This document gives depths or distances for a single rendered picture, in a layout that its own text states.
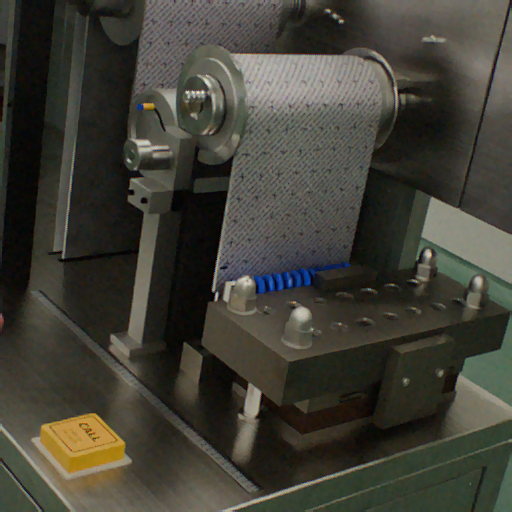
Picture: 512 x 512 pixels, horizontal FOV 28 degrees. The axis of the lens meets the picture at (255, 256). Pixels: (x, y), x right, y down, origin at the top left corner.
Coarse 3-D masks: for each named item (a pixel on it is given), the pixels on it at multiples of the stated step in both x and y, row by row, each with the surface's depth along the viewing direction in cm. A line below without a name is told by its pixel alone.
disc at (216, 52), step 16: (208, 48) 127; (224, 48) 125; (192, 64) 130; (224, 64) 125; (240, 80) 123; (176, 96) 134; (240, 96) 123; (176, 112) 134; (240, 112) 124; (240, 128) 124; (240, 144) 125; (208, 160) 130; (224, 160) 127
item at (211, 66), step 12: (204, 60) 128; (216, 60) 126; (192, 72) 130; (204, 72) 128; (216, 72) 126; (228, 72) 124; (228, 84) 124; (228, 96) 125; (384, 96) 139; (228, 108) 125; (384, 108) 140; (228, 120) 125; (228, 132) 126; (204, 144) 130; (216, 144) 128
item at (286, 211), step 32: (256, 160) 128; (288, 160) 132; (320, 160) 135; (352, 160) 139; (256, 192) 130; (288, 192) 134; (320, 192) 138; (352, 192) 142; (224, 224) 130; (256, 224) 133; (288, 224) 136; (320, 224) 140; (352, 224) 144; (224, 256) 131; (256, 256) 135; (288, 256) 139; (320, 256) 143
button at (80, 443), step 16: (80, 416) 118; (96, 416) 119; (48, 432) 115; (64, 432) 115; (80, 432) 115; (96, 432) 116; (112, 432) 116; (48, 448) 115; (64, 448) 112; (80, 448) 113; (96, 448) 113; (112, 448) 114; (64, 464) 112; (80, 464) 112; (96, 464) 114
